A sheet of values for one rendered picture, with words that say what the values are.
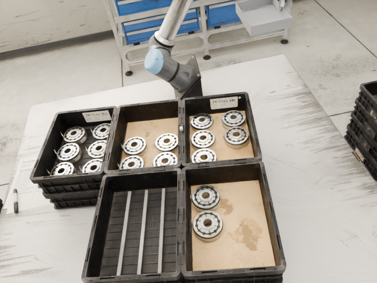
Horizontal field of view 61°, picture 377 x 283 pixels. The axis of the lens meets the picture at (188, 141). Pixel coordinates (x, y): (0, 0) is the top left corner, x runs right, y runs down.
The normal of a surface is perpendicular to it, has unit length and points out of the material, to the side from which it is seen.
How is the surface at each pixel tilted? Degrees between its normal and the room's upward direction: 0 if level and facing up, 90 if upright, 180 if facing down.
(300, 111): 0
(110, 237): 0
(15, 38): 90
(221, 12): 90
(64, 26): 90
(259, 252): 0
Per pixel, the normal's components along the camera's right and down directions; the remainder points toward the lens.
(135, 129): -0.13, -0.68
